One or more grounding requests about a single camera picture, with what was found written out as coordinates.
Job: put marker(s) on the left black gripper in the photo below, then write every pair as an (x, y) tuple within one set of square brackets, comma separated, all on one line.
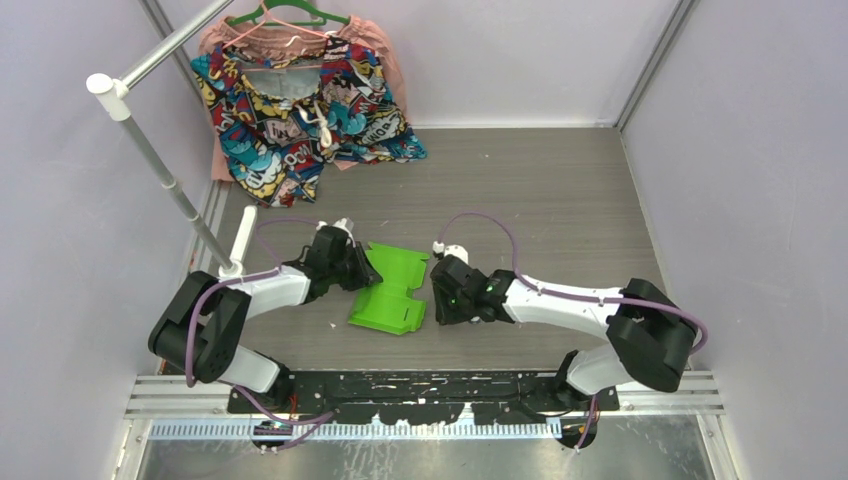
[(365, 275)]

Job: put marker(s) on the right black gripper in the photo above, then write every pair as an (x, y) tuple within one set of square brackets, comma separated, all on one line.
[(444, 315)]

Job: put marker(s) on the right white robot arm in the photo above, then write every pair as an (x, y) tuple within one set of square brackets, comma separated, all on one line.
[(646, 339)]

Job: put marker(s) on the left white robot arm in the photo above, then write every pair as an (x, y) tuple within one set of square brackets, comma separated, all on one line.
[(201, 328)]

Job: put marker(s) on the colorful patterned shirt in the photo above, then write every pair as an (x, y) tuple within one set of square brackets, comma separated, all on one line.
[(284, 104)]

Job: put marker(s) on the green clothes hanger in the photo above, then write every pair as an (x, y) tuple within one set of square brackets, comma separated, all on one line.
[(299, 13)]

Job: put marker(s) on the metal clothes rack pole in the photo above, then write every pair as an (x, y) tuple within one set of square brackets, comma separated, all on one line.
[(111, 93)]

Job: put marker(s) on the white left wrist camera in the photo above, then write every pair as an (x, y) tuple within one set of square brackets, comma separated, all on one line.
[(347, 225)]

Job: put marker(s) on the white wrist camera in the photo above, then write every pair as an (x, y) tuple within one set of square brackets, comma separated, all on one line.
[(347, 225), (442, 250)]

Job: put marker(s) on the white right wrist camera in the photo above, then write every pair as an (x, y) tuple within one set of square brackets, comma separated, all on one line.
[(442, 250)]

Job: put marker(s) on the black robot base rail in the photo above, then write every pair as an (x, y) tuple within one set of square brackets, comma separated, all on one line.
[(416, 397)]

